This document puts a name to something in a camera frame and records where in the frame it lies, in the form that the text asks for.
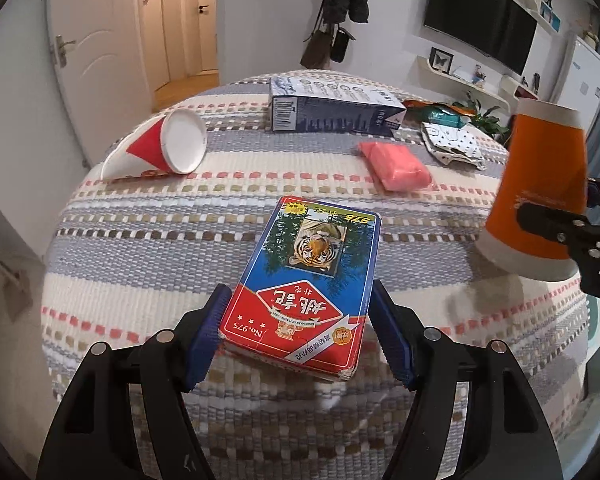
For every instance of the pink tissue pack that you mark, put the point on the pink tissue pack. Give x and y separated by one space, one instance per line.
395 166

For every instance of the striped woven tablecloth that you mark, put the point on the striped woven tablecloth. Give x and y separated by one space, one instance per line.
131 255

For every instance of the orange teal snack wrapper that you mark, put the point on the orange teal snack wrapper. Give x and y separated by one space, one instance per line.
436 113

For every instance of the white open door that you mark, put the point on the white open door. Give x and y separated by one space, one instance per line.
100 69

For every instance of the wall mounted black television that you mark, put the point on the wall mounted black television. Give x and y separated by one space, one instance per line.
501 29

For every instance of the white curved wall shelf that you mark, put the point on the white curved wall shelf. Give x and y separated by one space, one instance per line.
456 88

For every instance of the red white paper cup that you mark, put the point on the red white paper cup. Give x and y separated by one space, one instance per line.
172 143

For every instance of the potted green plant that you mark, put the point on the potted green plant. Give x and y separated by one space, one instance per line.
484 118

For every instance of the brown hanging bag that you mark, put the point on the brown hanging bag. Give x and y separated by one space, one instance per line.
316 54

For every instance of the white triangle pattern wrapper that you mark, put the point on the white triangle pattern wrapper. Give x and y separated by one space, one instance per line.
449 144

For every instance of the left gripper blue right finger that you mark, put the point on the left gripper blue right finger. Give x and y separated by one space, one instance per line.
396 328

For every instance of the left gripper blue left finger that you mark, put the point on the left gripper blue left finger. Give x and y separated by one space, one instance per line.
206 340

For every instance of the large orange paper cup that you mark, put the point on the large orange paper cup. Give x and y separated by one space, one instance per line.
546 166

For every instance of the white red wall cubby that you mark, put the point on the white red wall cubby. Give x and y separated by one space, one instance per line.
515 90

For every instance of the framed butterfly picture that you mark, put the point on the framed butterfly picture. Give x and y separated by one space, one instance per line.
440 61

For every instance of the white refrigerator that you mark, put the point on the white refrigerator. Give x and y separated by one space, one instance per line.
578 82

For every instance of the playing card box tiger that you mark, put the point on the playing card box tiger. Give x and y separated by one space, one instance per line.
303 298

